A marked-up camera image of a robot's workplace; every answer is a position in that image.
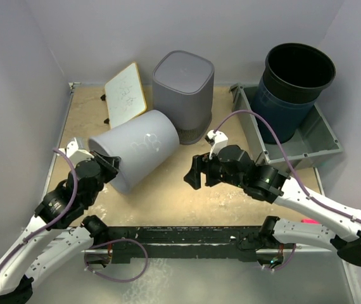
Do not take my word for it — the dark blue round bin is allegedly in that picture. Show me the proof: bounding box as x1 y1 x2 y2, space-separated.
250 43 336 143

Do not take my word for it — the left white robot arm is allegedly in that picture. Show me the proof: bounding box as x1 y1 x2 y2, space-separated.
0 148 121 303

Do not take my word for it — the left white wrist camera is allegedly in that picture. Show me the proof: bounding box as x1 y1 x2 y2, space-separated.
65 137 93 167

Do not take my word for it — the small whiteboard wooden frame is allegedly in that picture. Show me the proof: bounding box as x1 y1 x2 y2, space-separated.
100 62 148 129

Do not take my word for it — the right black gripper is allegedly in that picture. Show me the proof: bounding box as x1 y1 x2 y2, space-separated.
184 151 245 189

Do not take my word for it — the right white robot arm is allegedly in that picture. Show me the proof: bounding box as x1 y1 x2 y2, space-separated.
184 145 361 267

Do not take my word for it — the grey plastic crate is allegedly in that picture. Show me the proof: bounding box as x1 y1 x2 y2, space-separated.
229 82 343 170

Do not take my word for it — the pink tape marker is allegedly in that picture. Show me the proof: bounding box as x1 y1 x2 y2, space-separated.
301 218 319 225

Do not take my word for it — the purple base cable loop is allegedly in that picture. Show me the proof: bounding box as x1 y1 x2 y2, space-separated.
84 237 148 283

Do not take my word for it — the grey slotted square bin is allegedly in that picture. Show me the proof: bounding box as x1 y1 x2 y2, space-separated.
152 50 215 145

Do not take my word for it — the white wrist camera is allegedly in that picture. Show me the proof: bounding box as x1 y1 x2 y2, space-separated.
205 130 228 160
65 137 93 167

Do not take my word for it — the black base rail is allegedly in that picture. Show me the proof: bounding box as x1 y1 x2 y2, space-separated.
83 217 293 264

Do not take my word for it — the smooth lavender round bin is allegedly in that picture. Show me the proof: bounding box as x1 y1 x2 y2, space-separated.
88 110 180 194

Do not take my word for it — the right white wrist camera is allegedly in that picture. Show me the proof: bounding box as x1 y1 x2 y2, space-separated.
205 130 228 160

